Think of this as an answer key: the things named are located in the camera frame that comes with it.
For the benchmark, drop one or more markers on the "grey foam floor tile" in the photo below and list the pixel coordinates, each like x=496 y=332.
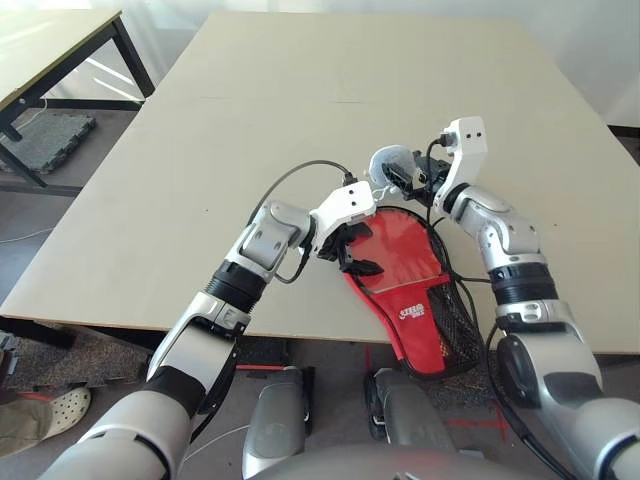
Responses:
x=55 y=142

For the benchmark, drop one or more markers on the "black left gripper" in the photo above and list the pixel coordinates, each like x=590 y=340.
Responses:
x=335 y=247

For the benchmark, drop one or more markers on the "red black paddle case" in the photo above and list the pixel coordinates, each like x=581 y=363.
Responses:
x=415 y=320

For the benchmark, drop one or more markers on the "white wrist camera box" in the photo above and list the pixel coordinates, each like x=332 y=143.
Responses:
x=467 y=145
x=345 y=205

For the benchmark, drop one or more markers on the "silver robot leg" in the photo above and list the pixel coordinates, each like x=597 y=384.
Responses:
x=410 y=415
x=275 y=425

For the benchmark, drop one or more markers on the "khaki trouser leg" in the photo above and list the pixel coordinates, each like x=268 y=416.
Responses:
x=25 y=425

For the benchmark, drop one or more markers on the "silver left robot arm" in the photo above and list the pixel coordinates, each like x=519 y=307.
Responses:
x=270 y=240

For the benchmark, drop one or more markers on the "grey robot torso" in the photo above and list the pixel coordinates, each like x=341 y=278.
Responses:
x=425 y=465

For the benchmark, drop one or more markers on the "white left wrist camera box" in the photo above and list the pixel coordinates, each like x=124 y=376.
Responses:
x=345 y=205

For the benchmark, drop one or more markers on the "black-framed side table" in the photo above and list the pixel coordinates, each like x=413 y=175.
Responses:
x=50 y=45

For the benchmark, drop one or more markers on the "silver right robot leg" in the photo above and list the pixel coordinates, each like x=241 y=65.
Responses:
x=410 y=415

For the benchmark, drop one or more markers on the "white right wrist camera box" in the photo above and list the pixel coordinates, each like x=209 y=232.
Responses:
x=467 y=145

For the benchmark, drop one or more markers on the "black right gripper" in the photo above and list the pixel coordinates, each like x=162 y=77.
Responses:
x=432 y=177

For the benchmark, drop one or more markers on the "white perforated clog shoe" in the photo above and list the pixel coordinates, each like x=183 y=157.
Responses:
x=72 y=405

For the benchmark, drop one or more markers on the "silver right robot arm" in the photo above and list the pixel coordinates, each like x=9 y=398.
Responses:
x=510 y=235

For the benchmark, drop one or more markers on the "speckled dark floor mat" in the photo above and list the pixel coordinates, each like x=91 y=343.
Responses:
x=100 y=360
x=465 y=390

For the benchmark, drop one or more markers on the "silver left robot leg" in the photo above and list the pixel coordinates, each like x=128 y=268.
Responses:
x=275 y=425

